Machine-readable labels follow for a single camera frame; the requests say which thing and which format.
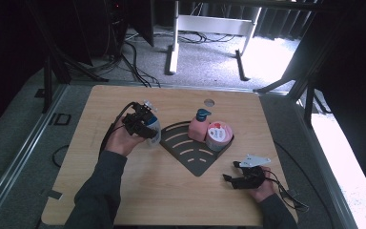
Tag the black computer tower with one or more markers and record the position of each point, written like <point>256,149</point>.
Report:
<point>101,28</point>

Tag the dark metal stand legs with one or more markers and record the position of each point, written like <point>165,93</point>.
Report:
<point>298,82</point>

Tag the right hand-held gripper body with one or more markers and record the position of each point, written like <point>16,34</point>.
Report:
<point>251,178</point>

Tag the grey tape strip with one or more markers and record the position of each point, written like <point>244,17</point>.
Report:
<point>52,194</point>

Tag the white desk frame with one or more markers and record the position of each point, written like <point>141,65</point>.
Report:
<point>213,25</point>

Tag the pink round jar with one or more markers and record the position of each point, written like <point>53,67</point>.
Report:
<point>218,136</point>

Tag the black metal stand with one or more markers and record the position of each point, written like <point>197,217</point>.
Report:
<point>49,70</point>

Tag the pink pump bottle blue pump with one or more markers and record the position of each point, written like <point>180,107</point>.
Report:
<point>197,129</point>

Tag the person's right hand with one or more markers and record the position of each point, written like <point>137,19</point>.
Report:
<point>265,191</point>

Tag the person's left hand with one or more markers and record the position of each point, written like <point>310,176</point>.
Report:
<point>120,141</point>

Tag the white bottle with blue cap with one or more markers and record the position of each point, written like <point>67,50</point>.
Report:
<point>154,125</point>

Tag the dark grey corner shelf rack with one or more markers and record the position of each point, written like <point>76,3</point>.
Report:
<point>190,156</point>

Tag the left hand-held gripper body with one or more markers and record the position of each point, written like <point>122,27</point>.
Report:
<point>132,122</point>

